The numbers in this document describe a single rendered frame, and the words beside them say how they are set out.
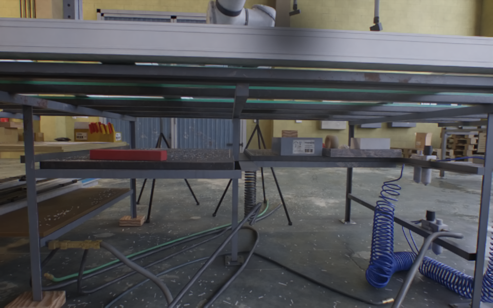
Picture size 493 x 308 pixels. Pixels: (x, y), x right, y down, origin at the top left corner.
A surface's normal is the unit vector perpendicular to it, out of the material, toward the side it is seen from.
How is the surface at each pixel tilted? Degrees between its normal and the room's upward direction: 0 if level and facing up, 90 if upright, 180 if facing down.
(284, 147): 90
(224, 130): 90
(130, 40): 90
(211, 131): 90
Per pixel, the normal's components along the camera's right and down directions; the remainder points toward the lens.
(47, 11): 0.07, 0.07
